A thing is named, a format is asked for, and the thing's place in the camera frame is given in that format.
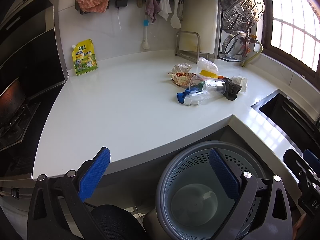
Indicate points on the clear plastic cup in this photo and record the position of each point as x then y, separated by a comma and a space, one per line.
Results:
202, 88

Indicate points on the blue cloth strip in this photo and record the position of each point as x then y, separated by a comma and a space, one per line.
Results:
188, 98

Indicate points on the mauve hanging cloth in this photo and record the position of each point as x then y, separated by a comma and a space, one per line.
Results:
152, 8

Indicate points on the person's right hand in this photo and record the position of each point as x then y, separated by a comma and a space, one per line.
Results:
298, 225

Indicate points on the yellow plastic box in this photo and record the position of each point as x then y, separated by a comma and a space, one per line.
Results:
209, 74

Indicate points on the white hanging cloth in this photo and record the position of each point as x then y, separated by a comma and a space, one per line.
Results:
165, 9

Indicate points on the red white snack wrapper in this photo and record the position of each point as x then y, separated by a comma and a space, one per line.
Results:
181, 79

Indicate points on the glass pot lid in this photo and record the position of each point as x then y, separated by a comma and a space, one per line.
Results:
236, 43

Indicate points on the black kitchen sink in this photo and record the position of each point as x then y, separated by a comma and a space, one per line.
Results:
291, 121

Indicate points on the black sock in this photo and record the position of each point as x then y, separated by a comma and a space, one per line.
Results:
231, 89

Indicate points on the white tissue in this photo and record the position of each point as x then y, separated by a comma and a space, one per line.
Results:
242, 81

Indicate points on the white cutting board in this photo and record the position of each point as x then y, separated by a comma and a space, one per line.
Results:
199, 16

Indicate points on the blue white bottle brush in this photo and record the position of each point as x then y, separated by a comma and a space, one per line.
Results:
145, 43

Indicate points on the clear plastic bag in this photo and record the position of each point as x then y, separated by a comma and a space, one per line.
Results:
207, 65

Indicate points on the window with brown frame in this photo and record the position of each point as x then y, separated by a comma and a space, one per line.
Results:
291, 36

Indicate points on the yellow green refill pouch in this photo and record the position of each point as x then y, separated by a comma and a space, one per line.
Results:
83, 56

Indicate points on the steel steamer plate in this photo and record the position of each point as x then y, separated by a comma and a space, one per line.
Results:
242, 15

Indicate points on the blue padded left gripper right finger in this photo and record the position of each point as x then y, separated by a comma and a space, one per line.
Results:
243, 187

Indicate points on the patterned clear wrapper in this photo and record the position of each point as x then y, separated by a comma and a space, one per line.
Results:
181, 68

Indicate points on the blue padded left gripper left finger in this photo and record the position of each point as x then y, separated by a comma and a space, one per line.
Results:
46, 219

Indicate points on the white rice paddle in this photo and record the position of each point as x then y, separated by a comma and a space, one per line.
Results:
175, 21

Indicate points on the grey perforated trash bin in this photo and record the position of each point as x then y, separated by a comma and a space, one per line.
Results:
191, 203

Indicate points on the steel cutting board stand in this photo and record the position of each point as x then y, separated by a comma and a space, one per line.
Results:
191, 55

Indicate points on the black lid rack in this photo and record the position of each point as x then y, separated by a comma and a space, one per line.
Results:
221, 30

